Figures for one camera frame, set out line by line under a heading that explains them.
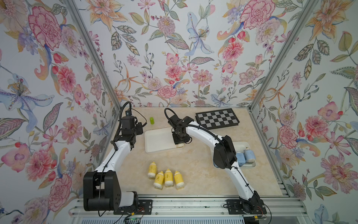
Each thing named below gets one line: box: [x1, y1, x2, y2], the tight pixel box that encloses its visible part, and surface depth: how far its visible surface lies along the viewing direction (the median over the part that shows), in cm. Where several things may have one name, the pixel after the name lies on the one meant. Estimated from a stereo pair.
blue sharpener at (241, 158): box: [235, 151, 247, 168], surface depth 86 cm
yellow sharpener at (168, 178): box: [164, 168, 174, 188], surface depth 78 cm
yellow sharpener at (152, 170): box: [147, 161, 158, 178], surface depth 81 cm
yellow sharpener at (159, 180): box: [153, 170, 165, 189], surface depth 78 cm
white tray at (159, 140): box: [144, 127, 177, 154], surface depth 101 cm
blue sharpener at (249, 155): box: [243, 147, 256, 163], surface depth 86 cm
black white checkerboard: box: [195, 108, 241, 130], surface depth 112 cm
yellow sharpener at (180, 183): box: [173, 170, 185, 190], surface depth 78 cm
